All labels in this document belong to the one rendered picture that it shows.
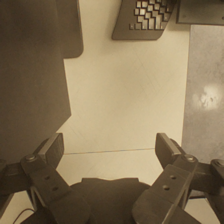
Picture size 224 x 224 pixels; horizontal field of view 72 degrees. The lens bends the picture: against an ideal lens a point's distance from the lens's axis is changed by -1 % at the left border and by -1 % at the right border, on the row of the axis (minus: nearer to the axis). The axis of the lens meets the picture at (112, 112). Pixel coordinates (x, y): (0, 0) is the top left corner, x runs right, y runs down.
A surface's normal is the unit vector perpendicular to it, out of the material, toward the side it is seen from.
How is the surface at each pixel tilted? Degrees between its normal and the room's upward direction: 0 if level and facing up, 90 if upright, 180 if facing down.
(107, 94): 0
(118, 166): 0
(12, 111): 86
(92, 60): 0
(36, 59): 86
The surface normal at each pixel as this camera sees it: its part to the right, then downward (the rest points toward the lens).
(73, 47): 0.02, 0.30
